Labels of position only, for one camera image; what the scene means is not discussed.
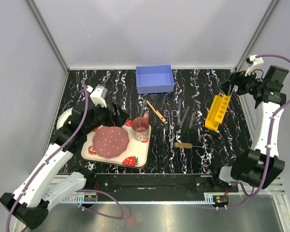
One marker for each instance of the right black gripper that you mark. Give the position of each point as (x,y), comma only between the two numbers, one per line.
(237,79)

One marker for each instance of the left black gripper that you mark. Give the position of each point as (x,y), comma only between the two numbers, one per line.
(117,120)

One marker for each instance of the glass test tube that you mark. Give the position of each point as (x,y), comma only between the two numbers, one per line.
(191,122)
(185,115)
(179,111)

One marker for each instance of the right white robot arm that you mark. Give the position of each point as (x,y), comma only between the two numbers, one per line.
(260,165)

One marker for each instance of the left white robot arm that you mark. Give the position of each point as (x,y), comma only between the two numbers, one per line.
(34,199)

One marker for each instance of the pink enamel mug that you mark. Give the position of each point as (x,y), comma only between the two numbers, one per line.
(140,126)

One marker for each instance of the yellow test tube rack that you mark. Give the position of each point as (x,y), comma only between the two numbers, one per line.
(217,112)

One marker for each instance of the pink dotted plate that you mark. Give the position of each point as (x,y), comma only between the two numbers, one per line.
(110,142)

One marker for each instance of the strawberry pattern tray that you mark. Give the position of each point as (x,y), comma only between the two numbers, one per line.
(135,156)

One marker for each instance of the wooden test tube clamp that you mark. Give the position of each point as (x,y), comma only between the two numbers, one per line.
(156,112)

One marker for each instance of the blue plastic box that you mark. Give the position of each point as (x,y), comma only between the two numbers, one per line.
(154,79)

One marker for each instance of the white paper plate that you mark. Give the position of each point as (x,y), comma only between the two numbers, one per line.
(63,117)

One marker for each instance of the metal crucible tongs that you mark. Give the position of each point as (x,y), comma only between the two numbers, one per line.
(171,115)

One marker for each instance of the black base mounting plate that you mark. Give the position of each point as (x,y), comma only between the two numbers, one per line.
(200,183)

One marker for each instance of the test tube brush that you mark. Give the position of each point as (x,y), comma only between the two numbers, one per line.
(192,146)

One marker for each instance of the left power connector box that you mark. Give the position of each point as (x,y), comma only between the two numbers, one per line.
(90,198)

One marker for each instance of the power connector box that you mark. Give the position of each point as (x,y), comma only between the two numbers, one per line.
(221,200)
(90,198)

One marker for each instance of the right power connector box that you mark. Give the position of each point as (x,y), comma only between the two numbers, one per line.
(221,200)

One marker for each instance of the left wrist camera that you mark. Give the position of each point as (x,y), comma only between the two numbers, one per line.
(97,96)

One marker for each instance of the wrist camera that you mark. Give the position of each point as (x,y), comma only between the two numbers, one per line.
(254,62)
(97,96)

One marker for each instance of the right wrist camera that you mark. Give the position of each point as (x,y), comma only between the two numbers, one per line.
(254,62)

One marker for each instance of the black wire ring stand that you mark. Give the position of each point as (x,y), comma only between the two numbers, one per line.
(210,137)

